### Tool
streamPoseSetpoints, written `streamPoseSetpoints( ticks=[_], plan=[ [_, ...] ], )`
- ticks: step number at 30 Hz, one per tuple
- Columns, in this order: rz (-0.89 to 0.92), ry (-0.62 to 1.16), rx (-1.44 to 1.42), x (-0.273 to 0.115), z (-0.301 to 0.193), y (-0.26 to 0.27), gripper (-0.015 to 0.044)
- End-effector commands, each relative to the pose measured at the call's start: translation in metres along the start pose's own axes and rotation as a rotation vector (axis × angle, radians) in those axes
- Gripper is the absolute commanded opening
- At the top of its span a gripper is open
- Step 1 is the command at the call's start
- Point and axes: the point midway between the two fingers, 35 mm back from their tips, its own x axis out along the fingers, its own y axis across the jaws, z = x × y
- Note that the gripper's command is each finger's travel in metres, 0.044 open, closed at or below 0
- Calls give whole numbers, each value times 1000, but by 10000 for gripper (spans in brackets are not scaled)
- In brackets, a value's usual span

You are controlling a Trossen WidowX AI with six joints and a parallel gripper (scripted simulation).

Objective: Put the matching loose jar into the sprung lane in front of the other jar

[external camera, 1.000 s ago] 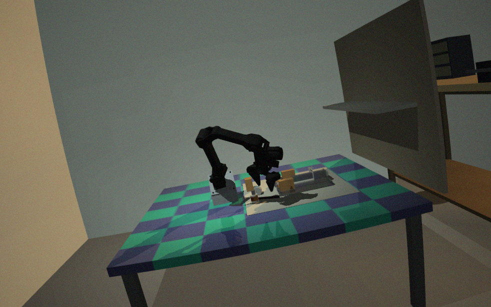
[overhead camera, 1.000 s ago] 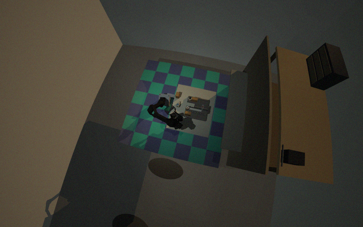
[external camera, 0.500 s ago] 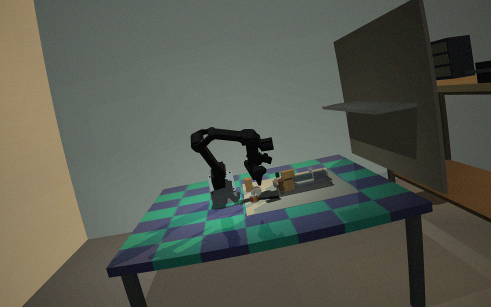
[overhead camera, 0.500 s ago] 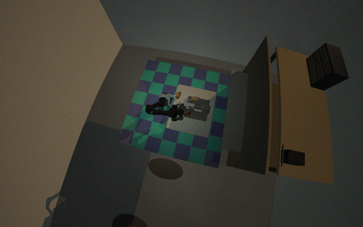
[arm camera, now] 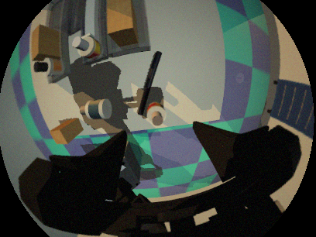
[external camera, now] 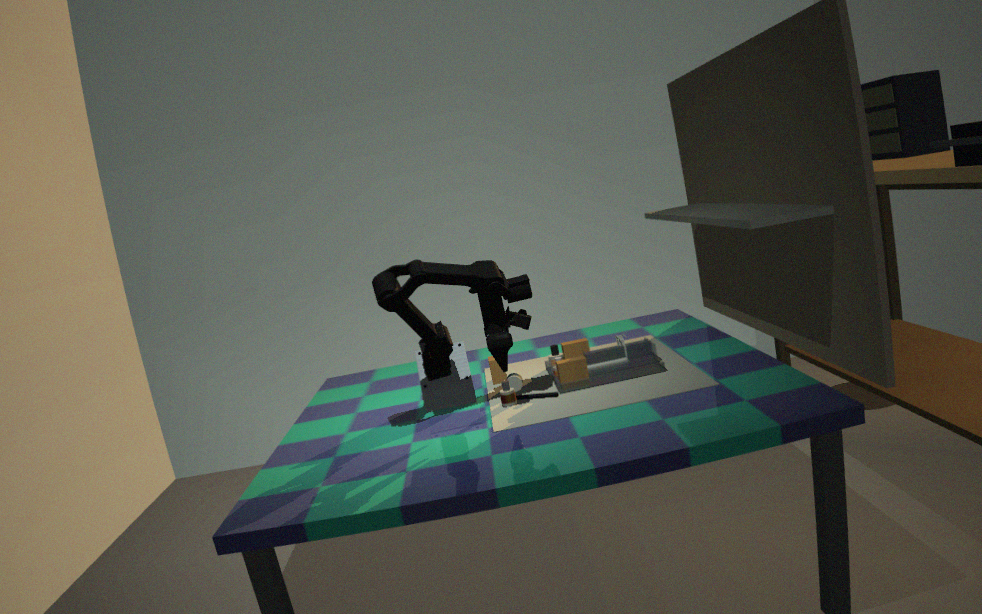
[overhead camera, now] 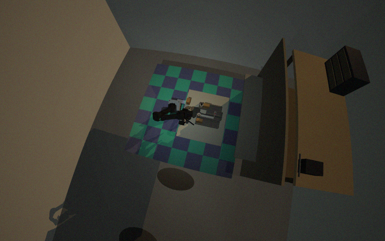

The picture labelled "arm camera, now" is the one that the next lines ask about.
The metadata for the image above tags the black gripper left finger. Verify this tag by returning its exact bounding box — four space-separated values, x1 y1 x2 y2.
49 130 128 201

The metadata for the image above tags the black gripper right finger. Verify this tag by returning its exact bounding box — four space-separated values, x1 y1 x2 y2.
192 122 269 183

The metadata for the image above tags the black slender rod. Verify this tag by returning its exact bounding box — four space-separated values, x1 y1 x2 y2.
137 51 162 115

